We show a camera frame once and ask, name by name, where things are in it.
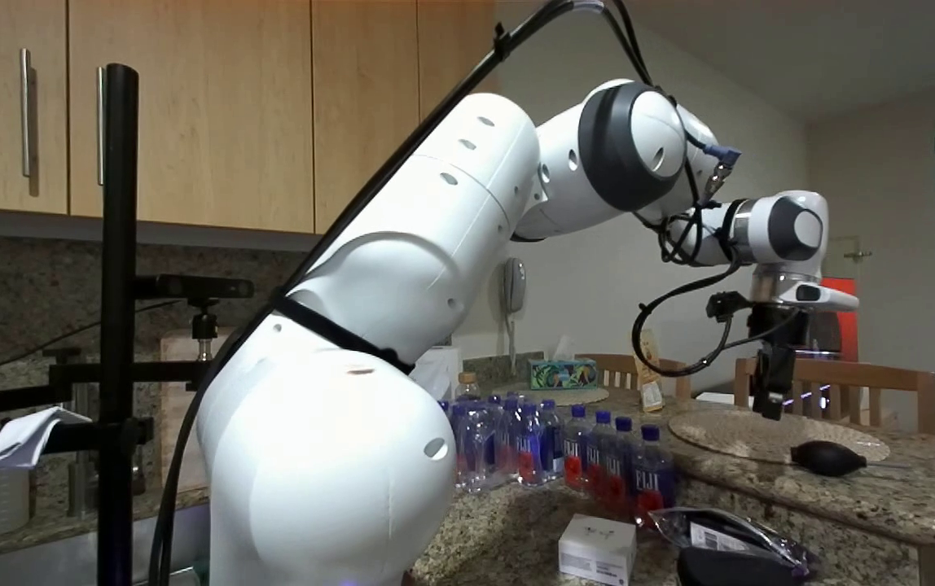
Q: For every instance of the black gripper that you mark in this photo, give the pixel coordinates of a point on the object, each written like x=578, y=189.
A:
x=777, y=338

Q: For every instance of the black rubber pump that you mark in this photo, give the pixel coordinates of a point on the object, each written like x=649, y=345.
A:
x=827, y=459

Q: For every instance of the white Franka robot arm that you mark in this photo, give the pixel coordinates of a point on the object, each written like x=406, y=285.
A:
x=324, y=455

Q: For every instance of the clear zip plastic bag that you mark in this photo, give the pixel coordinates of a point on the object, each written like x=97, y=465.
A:
x=777, y=542

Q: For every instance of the round woven placemat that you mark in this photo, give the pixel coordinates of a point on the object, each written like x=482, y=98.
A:
x=727, y=428

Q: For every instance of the wooden dining chair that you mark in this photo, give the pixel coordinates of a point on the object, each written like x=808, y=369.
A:
x=890, y=380
x=624, y=369

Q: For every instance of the Fiji water bottle blue cap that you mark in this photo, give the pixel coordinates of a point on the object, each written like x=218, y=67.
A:
x=464, y=434
x=651, y=473
x=624, y=465
x=578, y=449
x=518, y=441
x=493, y=441
x=549, y=444
x=601, y=455

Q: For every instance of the black zip case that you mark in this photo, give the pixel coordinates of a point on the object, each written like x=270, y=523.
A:
x=738, y=572

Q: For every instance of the green tissue box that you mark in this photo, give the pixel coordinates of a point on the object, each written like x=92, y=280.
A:
x=565, y=374

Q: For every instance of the white folded paper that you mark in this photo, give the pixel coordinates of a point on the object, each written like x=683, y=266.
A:
x=31, y=434

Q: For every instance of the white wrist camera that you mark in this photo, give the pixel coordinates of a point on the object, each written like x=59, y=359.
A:
x=812, y=295

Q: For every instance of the white wall phone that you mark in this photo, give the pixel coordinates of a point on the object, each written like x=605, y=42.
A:
x=511, y=288

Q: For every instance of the black stereo camera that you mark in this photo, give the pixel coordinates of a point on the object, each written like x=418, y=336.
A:
x=194, y=288

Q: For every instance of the black camera stand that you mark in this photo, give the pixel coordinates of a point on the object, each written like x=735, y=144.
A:
x=119, y=325

